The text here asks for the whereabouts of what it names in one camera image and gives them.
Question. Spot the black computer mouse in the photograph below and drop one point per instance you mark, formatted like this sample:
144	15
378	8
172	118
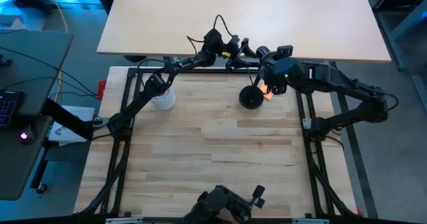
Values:
26	135

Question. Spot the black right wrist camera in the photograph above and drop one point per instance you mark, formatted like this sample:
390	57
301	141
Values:
284	51

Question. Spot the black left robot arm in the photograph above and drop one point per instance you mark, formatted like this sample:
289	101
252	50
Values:
150	87

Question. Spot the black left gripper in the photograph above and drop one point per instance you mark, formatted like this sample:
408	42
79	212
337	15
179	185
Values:
231	55

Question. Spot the small black device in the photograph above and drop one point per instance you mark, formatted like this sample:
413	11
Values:
5	60

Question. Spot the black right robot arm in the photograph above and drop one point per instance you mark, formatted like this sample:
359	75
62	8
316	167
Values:
333	79

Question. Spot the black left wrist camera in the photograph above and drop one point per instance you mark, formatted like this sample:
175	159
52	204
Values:
233	43

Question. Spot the orange sticky note pad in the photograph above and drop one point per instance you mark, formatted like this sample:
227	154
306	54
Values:
267	94

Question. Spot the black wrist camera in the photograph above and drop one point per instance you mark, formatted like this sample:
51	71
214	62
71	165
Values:
284	51
233	43

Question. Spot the red clamp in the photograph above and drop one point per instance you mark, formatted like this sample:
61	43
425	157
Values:
360	212
102	90

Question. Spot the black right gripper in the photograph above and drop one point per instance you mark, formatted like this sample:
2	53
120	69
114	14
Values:
277	88

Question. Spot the silver mounting plate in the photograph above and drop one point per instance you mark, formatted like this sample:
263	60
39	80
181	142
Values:
124	220
310	221

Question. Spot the black gooseneck desk lamp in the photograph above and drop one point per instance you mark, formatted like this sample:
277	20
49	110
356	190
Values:
251	98

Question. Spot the grey side desk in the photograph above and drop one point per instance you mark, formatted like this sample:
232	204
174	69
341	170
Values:
30	150

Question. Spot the white textured cup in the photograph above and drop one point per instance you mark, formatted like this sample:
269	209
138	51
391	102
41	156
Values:
164	102

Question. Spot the grey metal shelf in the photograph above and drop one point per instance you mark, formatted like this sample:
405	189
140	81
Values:
400	24

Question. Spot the black keyboard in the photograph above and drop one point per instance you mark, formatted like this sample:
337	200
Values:
8	107

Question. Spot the light wooden desk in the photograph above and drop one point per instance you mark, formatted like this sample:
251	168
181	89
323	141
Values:
300	20

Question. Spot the silver arm base bracket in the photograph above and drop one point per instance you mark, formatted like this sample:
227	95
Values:
307	124

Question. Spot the white printed paper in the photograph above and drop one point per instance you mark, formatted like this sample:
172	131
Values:
83	112

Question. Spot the black desk foot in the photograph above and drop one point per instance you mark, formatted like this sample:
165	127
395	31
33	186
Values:
135	58

